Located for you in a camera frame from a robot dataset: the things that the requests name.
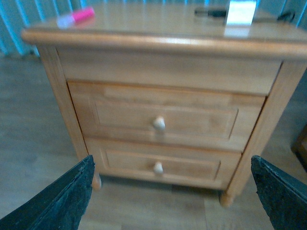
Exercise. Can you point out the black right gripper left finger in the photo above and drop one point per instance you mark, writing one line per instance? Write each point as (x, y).
(60, 206)

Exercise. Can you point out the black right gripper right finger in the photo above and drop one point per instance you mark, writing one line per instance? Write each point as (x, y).
(283, 197)

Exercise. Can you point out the wooden drawer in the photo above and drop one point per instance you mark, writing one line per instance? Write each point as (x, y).
(165, 164)
(202, 119)

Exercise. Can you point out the pink marker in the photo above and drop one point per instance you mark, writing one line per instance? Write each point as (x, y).
(75, 17)

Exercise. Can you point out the wooden nightstand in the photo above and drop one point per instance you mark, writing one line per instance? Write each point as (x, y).
(166, 45)

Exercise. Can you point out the white charger adapter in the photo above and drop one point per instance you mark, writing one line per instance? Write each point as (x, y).
(241, 12)

